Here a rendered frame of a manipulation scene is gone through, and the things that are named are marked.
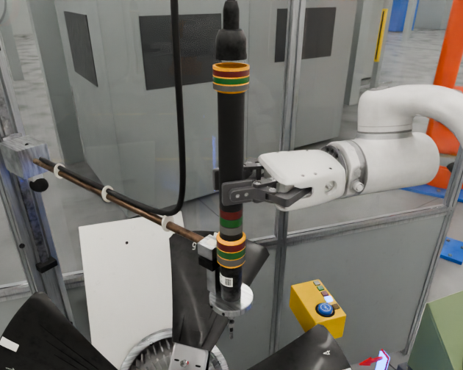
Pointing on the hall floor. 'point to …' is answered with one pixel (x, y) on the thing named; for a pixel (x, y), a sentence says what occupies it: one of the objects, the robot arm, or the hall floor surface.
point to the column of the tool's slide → (56, 286)
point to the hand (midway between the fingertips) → (231, 185)
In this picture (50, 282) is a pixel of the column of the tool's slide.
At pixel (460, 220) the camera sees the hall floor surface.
